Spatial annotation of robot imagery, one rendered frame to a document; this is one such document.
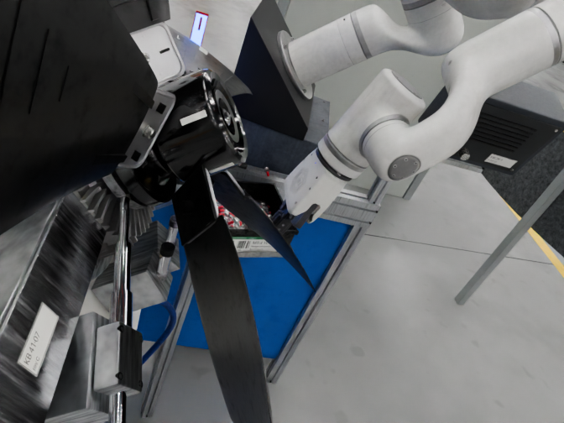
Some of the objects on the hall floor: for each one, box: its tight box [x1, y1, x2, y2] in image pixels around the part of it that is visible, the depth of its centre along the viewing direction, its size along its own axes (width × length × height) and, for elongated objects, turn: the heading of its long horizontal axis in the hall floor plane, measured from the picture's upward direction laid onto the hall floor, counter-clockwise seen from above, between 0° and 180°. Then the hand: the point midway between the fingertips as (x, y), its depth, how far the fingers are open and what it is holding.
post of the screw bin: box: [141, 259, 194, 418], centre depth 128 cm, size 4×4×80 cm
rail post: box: [265, 225, 368, 384], centre depth 153 cm, size 4×4×78 cm
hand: (279, 223), depth 85 cm, fingers closed
